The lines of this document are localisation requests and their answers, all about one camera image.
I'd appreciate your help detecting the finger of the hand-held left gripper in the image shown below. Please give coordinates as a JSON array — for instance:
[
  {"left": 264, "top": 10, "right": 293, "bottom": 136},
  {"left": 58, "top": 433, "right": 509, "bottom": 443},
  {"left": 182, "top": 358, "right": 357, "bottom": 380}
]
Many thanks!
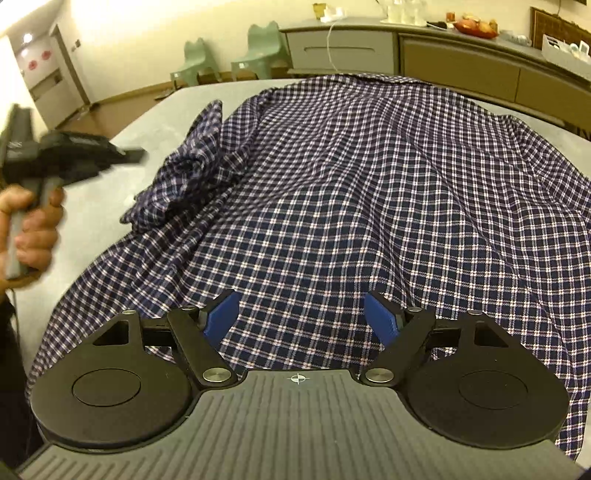
[{"left": 108, "top": 145, "right": 149, "bottom": 168}]

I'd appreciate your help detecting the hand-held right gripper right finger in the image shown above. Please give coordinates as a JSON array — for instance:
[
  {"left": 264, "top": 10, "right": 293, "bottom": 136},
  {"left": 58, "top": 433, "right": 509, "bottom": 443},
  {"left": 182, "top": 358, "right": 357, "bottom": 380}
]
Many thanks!
[{"left": 359, "top": 291, "right": 512, "bottom": 387}]

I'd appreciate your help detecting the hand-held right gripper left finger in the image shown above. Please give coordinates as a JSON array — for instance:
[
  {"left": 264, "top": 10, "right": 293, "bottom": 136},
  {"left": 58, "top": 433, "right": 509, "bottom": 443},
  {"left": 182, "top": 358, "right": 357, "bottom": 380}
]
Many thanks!
[{"left": 92, "top": 290, "right": 241, "bottom": 387}]

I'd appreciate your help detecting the blue plaid shirt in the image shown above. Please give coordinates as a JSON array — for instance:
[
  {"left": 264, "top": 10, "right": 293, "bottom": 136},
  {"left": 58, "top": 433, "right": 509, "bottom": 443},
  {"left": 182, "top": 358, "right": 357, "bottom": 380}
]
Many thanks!
[{"left": 25, "top": 74, "right": 591, "bottom": 462}]

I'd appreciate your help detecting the person's left hand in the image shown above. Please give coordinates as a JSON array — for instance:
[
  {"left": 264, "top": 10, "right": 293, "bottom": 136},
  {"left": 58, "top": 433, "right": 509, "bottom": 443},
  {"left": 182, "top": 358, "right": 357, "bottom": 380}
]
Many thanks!
[{"left": 0, "top": 186, "right": 66, "bottom": 280}]

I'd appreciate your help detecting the white door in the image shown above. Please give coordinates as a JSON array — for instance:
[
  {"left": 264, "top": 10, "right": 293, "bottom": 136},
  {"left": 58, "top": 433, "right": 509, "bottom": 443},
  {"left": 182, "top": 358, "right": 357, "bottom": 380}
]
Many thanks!
[{"left": 17, "top": 23, "right": 91, "bottom": 131}]

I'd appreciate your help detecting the small green plastic chair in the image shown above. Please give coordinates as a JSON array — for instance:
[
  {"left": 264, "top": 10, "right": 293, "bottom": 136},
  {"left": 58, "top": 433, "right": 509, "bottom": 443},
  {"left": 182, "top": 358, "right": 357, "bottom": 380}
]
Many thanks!
[{"left": 170, "top": 38, "right": 221, "bottom": 88}]

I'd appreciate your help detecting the large green plastic chair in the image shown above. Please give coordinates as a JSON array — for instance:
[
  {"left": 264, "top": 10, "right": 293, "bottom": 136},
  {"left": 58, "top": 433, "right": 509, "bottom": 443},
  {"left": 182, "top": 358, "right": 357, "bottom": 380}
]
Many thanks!
[{"left": 231, "top": 22, "right": 283, "bottom": 82}]

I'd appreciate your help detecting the person's dark garment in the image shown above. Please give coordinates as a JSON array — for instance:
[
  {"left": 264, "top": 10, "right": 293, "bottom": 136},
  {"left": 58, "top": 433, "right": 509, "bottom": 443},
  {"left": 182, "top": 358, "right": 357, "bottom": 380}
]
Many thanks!
[{"left": 0, "top": 293, "right": 32, "bottom": 467}]

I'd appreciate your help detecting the grey brown sideboard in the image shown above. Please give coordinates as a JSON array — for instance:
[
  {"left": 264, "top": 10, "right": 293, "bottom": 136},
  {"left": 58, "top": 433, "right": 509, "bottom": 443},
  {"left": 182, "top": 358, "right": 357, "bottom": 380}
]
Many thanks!
[{"left": 279, "top": 18, "right": 591, "bottom": 139}]

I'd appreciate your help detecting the red fruit bowl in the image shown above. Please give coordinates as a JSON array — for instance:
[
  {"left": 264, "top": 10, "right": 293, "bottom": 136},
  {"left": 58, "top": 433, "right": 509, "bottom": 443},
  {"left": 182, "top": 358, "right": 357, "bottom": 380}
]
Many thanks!
[{"left": 453, "top": 16, "right": 501, "bottom": 39}]

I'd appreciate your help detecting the clear glass set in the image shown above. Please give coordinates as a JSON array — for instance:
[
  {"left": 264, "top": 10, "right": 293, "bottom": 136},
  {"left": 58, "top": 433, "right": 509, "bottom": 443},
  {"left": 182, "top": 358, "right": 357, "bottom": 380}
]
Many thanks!
[{"left": 381, "top": 0, "right": 428, "bottom": 25}]

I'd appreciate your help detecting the white storage box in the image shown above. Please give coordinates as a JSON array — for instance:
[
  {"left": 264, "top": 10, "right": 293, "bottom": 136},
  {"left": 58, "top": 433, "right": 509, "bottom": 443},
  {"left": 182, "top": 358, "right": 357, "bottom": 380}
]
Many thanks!
[{"left": 541, "top": 34, "right": 591, "bottom": 75}]

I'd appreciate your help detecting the white cable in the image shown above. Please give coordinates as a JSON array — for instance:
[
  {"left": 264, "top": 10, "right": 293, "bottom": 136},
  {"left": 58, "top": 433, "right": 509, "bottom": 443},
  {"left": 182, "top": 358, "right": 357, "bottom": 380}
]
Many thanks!
[{"left": 324, "top": 19, "right": 341, "bottom": 77}]

